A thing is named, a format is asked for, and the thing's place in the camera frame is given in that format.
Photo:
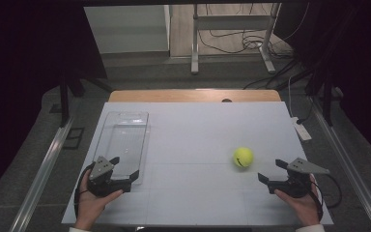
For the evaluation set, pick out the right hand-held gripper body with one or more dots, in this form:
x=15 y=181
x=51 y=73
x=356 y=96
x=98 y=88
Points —
x=298 y=183

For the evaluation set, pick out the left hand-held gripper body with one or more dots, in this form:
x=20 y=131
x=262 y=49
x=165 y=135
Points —
x=101 y=169

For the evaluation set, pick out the clear plastic tray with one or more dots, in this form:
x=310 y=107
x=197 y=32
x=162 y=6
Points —
x=125 y=138

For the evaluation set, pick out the yellow tennis ball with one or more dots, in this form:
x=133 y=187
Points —
x=243 y=157

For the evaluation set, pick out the person's right hand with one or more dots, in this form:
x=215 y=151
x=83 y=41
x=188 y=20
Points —
x=304 y=209

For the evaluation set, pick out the person's left hand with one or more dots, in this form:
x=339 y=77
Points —
x=90 y=206

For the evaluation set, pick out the white power strip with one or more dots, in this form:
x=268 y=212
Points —
x=301 y=129

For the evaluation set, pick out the white table board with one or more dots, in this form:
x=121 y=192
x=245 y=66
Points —
x=193 y=180

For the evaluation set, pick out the black metal stand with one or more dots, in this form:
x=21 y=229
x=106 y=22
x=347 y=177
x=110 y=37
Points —
x=64 y=103
x=328 y=103

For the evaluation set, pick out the wooden table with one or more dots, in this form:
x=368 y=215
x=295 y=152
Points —
x=180 y=96

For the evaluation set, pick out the dark curtain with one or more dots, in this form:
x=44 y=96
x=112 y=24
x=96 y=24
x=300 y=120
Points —
x=22 y=80
x=360 y=64

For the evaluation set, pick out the white cabinet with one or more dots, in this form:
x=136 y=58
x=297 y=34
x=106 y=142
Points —
x=125 y=29

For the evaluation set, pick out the black floor bracket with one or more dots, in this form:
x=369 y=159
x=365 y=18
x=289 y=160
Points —
x=74 y=138

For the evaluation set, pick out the aluminium floor rail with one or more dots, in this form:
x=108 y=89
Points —
x=348 y=161
x=45 y=167

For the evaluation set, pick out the white metal desk frame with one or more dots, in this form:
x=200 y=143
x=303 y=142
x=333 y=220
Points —
x=232 y=22

